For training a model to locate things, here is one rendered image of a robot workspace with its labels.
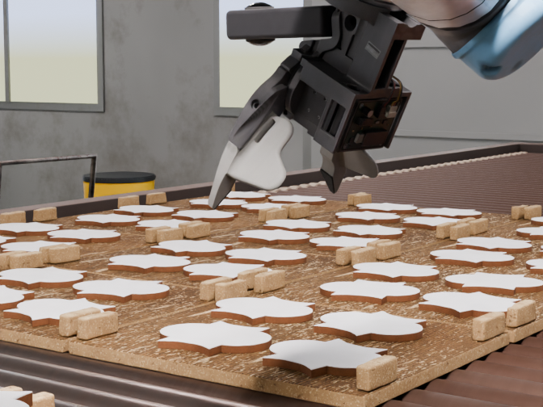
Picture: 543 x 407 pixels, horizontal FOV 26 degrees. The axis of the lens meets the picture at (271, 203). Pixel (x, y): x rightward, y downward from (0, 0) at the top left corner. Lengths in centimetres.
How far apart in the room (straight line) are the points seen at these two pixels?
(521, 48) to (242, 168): 28
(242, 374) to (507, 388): 29
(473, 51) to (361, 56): 19
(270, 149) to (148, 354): 48
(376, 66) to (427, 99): 512
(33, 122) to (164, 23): 129
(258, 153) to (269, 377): 38
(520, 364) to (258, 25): 61
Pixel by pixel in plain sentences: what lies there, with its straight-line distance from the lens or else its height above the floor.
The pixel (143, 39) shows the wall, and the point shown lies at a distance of 718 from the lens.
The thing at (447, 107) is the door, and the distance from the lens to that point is 597.
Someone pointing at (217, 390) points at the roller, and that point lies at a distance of 128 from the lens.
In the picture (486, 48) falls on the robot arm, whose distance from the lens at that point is 73.
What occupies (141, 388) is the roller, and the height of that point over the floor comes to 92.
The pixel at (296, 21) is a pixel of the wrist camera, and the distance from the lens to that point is 95.
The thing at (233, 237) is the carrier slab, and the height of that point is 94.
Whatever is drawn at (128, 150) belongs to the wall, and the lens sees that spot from 729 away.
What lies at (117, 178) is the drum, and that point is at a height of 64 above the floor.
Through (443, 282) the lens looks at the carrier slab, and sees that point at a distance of 180.
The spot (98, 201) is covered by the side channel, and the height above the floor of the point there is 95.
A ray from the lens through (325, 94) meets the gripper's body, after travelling 91.
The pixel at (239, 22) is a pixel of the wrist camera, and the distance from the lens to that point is 99.
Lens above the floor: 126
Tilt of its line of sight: 7 degrees down
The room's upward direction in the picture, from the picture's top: straight up
